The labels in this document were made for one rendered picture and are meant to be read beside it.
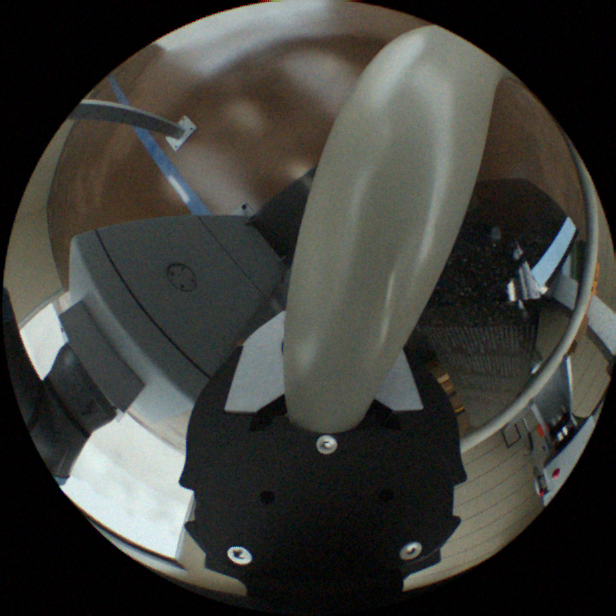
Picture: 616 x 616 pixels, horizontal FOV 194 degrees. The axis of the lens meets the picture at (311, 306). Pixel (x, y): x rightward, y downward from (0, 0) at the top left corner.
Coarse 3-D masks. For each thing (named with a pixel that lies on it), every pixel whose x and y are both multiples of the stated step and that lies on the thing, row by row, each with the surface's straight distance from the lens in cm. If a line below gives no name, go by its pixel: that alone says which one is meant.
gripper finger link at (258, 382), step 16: (272, 320) 11; (256, 336) 10; (272, 336) 10; (256, 352) 9; (272, 352) 9; (240, 368) 9; (256, 368) 8; (272, 368) 8; (240, 384) 8; (256, 384) 8; (272, 384) 8; (240, 400) 7; (256, 400) 7; (272, 400) 7; (272, 416) 8
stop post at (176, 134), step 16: (80, 112) 112; (96, 112) 114; (112, 112) 117; (128, 112) 120; (144, 112) 127; (144, 128) 129; (160, 128) 134; (176, 128) 140; (192, 128) 142; (176, 144) 146
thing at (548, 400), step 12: (564, 360) 47; (564, 372) 54; (528, 384) 47; (552, 384) 58; (564, 384) 63; (540, 396) 56; (552, 396) 64; (564, 396) 75; (540, 408) 62; (552, 408) 73; (540, 420) 57; (552, 444) 107
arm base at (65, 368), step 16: (64, 352) 45; (64, 368) 44; (80, 368) 42; (48, 384) 46; (64, 384) 43; (80, 384) 42; (64, 400) 43; (80, 400) 42; (96, 400) 42; (80, 416) 44; (96, 416) 44; (112, 416) 47; (80, 432) 45
